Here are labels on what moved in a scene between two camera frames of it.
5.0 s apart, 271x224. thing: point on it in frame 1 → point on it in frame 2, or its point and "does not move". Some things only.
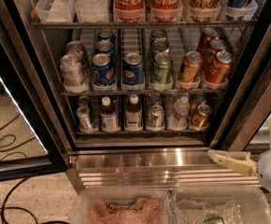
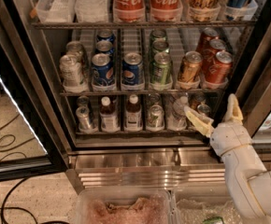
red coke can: [221, 70] does not move
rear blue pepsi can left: [106, 35] does not move
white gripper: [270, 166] → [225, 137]
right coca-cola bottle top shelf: [165, 3] does not move
